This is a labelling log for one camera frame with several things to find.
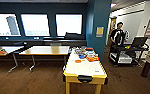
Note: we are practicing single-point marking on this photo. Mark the colourful game box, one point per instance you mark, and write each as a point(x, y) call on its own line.
point(80, 51)

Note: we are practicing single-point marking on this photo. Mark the blue bowl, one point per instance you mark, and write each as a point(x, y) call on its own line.
point(82, 56)

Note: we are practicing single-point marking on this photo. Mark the dark bench cushion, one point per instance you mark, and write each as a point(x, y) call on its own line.
point(73, 35)

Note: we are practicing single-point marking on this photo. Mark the flat red box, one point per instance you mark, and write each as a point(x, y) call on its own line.
point(89, 49)

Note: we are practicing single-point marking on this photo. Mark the yellow wooden game table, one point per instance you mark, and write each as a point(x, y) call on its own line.
point(84, 71)

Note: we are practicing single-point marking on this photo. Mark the wooden long table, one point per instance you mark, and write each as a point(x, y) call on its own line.
point(44, 50)

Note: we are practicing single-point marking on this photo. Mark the person in black shirt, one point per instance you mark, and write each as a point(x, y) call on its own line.
point(117, 33)

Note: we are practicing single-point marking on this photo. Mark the dark window bench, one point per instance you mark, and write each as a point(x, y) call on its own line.
point(31, 41)

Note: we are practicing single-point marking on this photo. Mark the white box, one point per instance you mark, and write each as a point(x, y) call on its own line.
point(121, 59)

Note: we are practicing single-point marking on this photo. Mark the small colourful toy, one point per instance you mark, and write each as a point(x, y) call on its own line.
point(127, 47)

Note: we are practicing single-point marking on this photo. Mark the black wheeled cart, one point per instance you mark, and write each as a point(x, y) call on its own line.
point(134, 50)

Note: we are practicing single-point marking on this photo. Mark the small orange table item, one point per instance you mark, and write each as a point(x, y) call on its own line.
point(0, 51)

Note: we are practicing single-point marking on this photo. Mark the yellow wall notice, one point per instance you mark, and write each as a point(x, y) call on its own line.
point(100, 31)

